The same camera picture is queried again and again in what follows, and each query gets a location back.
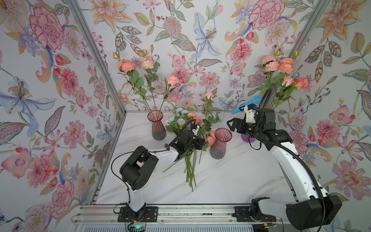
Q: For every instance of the pink rose stem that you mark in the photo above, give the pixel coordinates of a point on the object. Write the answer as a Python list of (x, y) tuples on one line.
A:
[(171, 83), (208, 119)]

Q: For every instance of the blue toy microphone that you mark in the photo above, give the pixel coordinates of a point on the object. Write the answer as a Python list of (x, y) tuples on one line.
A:
[(255, 100)]

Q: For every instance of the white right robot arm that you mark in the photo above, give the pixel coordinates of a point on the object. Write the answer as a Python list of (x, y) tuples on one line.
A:
[(314, 207)]

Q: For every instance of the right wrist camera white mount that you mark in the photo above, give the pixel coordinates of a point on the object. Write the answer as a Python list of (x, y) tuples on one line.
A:
[(250, 113)]

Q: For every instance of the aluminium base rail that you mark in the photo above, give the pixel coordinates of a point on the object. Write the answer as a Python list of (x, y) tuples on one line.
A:
[(177, 218)]

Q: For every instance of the artificial flower bunch on table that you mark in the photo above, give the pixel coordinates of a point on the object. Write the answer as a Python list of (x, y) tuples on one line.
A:
[(185, 120)]

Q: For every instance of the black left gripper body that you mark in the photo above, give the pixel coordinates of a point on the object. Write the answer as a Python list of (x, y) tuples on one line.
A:
[(193, 144)]

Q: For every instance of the purple glass vase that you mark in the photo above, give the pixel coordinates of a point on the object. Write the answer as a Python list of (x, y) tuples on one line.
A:
[(247, 138)]

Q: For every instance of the pink glass vase back left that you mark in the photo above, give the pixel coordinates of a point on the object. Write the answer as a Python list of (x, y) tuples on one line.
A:
[(158, 129)]

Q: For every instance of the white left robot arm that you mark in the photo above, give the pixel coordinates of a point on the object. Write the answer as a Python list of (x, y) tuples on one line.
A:
[(136, 171)]

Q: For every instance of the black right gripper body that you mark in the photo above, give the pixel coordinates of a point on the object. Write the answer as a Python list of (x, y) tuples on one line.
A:
[(250, 130)]

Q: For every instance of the pink flower stem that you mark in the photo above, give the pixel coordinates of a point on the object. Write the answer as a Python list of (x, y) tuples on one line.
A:
[(300, 83), (273, 77), (128, 69), (282, 91), (282, 64), (150, 77)]

